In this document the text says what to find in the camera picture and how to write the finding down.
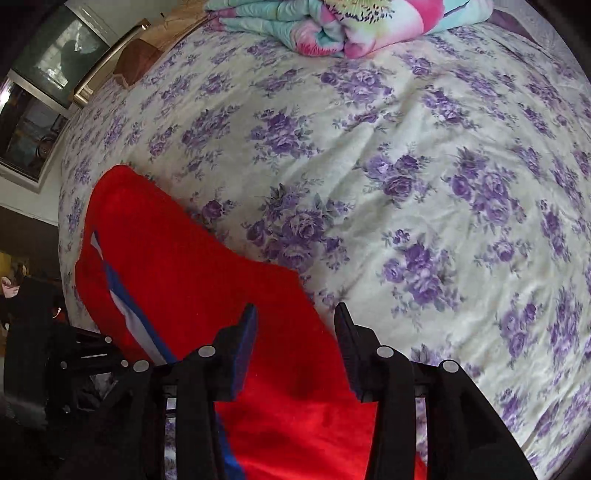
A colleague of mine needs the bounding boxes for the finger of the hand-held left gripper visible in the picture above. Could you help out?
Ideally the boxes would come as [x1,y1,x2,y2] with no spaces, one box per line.
[69,329,132,371]

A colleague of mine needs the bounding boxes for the purple pillow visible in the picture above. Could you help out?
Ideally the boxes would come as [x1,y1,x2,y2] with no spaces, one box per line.
[488,8,543,43]

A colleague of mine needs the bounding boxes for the person's left forearm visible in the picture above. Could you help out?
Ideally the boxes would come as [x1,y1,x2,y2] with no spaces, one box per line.
[0,276,66,326]

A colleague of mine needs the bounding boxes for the wooden headboard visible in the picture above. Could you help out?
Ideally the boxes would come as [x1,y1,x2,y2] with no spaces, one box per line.
[73,18,163,108]

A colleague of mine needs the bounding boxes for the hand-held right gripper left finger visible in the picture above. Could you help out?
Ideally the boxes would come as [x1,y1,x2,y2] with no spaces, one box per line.
[95,303,258,480]

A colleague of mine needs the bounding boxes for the white framed window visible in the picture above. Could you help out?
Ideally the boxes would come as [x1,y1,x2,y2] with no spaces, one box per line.
[0,76,72,195]

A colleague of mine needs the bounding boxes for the folded colourful floral quilt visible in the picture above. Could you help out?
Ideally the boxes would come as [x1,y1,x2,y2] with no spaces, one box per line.
[203,0,495,59]

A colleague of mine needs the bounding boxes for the purple floral bed sheet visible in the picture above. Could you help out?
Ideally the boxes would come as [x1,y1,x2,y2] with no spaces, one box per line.
[58,21,591,480]

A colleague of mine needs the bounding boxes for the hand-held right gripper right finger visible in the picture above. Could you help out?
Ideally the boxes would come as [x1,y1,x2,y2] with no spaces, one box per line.
[334,302,539,480]

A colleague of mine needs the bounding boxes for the red pants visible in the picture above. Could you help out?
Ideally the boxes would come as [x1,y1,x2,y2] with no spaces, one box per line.
[75,165,428,480]

